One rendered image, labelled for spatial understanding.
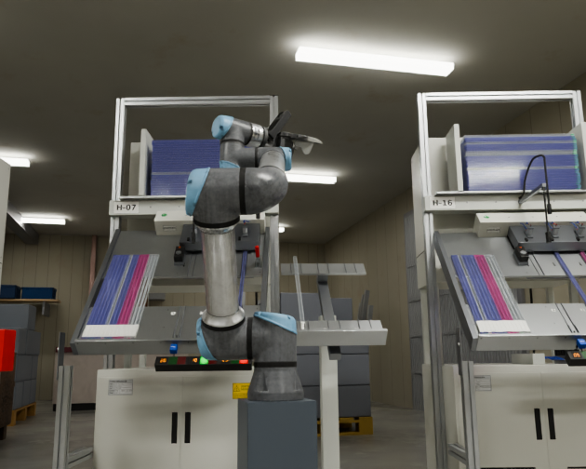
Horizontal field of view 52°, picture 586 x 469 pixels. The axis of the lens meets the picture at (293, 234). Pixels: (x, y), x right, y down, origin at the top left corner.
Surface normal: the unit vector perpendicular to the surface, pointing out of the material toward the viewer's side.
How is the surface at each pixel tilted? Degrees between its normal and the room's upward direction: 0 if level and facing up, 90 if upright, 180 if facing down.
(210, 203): 125
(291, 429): 90
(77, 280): 90
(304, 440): 90
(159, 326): 47
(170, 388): 90
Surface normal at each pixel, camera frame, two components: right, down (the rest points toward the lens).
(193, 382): -0.01, -0.20
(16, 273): 0.23, -0.20
